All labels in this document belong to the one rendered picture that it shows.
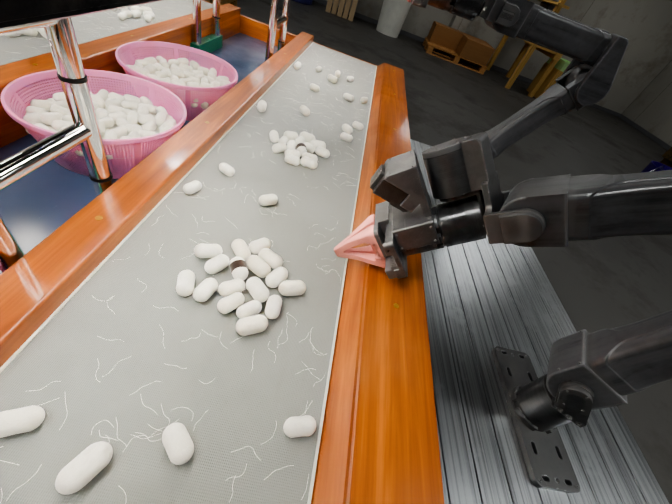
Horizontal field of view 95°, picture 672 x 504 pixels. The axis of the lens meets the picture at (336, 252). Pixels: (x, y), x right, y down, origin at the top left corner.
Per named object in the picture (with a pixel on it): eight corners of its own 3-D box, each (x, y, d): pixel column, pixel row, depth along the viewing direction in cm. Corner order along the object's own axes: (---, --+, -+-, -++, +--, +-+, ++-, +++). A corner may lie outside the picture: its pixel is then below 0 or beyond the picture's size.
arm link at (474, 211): (425, 205, 38) (486, 188, 35) (425, 194, 43) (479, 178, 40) (439, 255, 40) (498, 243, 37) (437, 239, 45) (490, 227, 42)
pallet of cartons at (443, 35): (474, 64, 698) (486, 41, 667) (484, 75, 637) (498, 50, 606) (421, 44, 679) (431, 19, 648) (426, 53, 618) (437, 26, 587)
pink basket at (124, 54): (249, 102, 93) (252, 68, 87) (211, 139, 74) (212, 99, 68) (159, 71, 91) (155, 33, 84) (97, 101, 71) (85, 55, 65)
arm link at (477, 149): (407, 161, 36) (528, 126, 28) (434, 144, 41) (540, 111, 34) (433, 250, 39) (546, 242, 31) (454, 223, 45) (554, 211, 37)
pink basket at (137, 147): (193, 127, 75) (191, 86, 69) (182, 196, 58) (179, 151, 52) (55, 106, 66) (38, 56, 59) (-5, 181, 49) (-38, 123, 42)
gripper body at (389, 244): (378, 247, 38) (440, 232, 35) (380, 200, 46) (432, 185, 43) (394, 281, 42) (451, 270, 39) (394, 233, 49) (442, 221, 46)
